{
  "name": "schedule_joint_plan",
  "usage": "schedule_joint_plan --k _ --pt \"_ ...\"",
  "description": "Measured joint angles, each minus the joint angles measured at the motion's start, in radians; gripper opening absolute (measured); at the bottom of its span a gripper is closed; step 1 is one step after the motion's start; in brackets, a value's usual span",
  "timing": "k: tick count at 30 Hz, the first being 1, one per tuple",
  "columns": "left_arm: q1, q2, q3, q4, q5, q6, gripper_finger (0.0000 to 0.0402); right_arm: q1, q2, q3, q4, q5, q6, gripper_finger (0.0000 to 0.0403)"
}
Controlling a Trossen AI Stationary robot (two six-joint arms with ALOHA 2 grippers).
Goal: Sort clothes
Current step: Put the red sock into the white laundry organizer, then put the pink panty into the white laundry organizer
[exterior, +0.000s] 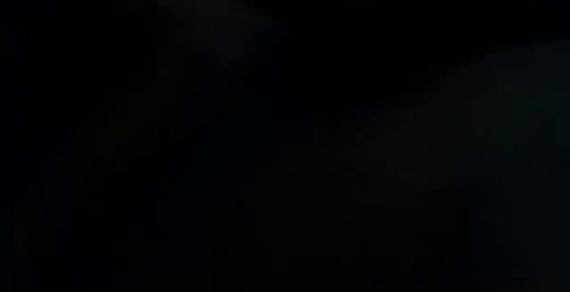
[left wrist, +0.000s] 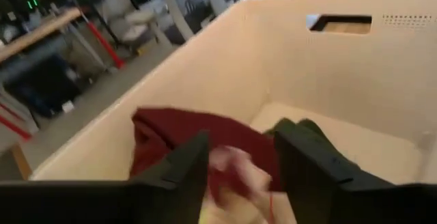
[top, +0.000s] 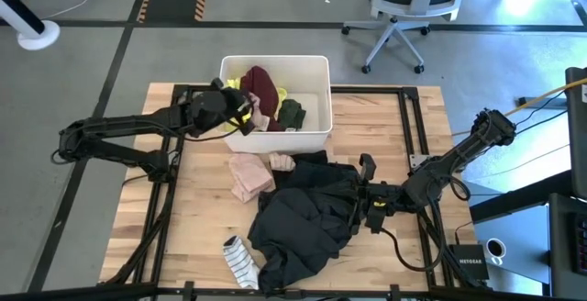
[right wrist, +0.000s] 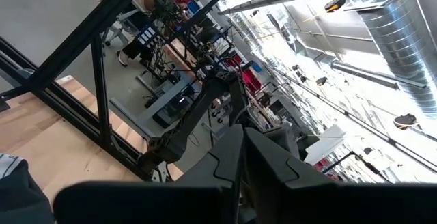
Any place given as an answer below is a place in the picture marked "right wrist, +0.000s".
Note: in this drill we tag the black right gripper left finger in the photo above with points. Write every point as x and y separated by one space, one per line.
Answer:
153 203

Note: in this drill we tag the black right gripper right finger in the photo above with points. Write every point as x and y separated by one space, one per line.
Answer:
307 203

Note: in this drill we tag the dark navy garment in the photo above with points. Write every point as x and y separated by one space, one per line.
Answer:
17 196

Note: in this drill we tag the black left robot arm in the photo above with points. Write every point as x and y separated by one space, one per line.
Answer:
191 114

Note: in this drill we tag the white table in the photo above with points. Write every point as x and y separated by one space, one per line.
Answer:
326 143

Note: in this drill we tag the red storage bin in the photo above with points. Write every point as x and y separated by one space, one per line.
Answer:
252 80

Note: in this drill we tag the black yellow ceiling device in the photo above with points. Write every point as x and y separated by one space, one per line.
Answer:
336 3
405 121
321 81

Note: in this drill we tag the grey desk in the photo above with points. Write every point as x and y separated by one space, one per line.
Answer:
160 104

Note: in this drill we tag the blue storage bin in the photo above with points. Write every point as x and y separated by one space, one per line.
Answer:
193 6

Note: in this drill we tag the grey office chair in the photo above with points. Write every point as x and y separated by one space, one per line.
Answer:
117 29

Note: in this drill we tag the thin black ceiling rail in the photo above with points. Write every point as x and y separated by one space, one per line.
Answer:
358 123

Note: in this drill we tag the black metal rig frame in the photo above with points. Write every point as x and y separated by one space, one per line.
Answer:
100 91

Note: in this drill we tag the silver spiral ventilation duct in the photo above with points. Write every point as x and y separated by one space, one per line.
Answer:
399 36

